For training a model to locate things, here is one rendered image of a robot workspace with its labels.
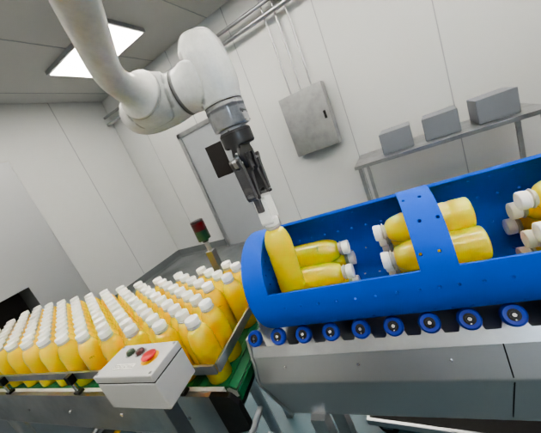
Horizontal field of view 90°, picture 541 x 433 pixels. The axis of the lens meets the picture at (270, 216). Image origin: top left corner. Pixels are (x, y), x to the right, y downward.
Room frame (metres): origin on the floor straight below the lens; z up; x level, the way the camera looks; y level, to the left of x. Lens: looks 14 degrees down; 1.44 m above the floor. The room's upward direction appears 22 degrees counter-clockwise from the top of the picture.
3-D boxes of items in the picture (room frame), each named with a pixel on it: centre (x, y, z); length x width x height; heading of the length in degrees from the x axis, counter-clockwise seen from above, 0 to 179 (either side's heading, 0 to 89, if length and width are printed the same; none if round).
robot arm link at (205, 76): (0.66, 0.01, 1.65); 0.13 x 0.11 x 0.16; 72
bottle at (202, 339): (0.67, 0.31, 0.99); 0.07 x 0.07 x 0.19
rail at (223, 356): (0.81, 0.20, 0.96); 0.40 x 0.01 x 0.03; 156
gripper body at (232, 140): (0.66, 0.00, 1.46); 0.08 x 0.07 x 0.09; 156
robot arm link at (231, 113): (0.66, 0.00, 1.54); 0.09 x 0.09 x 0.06
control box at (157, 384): (0.59, 0.44, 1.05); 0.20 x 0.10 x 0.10; 66
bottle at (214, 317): (0.74, 0.28, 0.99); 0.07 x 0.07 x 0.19
